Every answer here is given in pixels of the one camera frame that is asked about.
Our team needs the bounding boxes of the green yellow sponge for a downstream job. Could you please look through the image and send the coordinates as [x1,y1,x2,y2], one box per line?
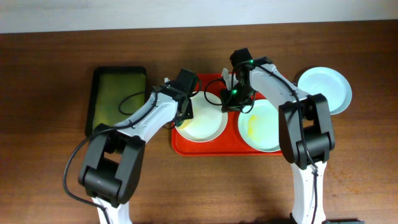
[175,119,190,129]

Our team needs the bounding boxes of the cream white plate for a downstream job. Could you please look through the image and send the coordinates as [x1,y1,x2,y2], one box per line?
[176,91,228,142]

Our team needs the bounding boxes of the light blue plate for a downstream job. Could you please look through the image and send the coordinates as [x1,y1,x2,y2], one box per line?
[298,67,352,114]

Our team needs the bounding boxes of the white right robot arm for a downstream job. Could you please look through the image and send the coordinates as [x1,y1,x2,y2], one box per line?
[220,48,335,223]

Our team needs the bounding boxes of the red plastic tray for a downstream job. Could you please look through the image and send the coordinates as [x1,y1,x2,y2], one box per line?
[170,73,284,157]

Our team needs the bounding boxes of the black tray with green liquid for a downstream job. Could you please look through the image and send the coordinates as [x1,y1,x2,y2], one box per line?
[85,66,146,136]

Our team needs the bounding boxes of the light green plate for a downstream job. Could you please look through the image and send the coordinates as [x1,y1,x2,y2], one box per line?
[238,99,280,152]

